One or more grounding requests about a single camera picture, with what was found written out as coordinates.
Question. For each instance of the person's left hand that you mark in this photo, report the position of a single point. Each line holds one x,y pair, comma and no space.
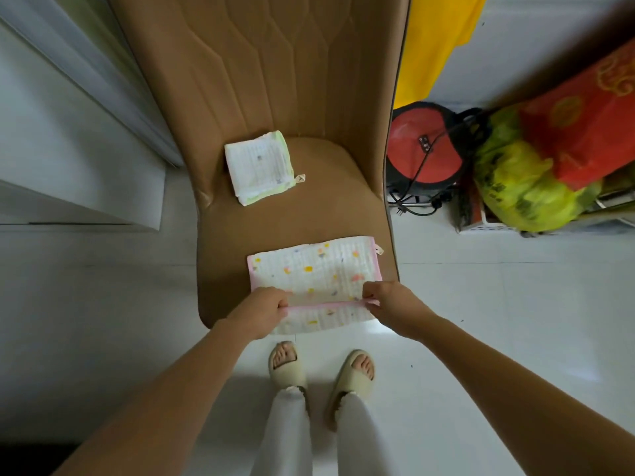
258,314

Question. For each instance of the person's right hand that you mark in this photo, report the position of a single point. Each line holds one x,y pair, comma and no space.
399,309

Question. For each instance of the pink-edged white cloth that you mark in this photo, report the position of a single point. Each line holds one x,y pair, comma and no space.
317,267

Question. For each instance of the green-edged white cloth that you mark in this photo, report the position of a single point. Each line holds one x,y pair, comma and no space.
287,161

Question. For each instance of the person's left forearm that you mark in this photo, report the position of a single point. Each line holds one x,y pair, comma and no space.
159,411

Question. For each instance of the person's right forearm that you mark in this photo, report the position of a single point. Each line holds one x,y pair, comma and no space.
521,401

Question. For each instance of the person's left foot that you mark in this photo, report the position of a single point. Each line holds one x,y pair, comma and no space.
287,366

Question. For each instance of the white plastic crate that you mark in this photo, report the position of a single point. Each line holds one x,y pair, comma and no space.
476,228

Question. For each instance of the red and black round appliance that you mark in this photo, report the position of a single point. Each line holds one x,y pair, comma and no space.
426,158

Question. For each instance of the yellow-green plastic bag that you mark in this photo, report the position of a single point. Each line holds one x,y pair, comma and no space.
521,193

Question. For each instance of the brown leather chair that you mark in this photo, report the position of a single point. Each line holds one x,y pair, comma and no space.
278,69

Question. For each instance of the white cabinet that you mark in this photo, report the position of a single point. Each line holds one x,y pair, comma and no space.
74,143

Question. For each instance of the red bag with gold print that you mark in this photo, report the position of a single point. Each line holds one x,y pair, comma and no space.
585,133

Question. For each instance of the yellow cloth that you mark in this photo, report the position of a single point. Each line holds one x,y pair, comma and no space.
431,44

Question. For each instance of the white door frame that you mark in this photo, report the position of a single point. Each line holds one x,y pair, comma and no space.
99,69

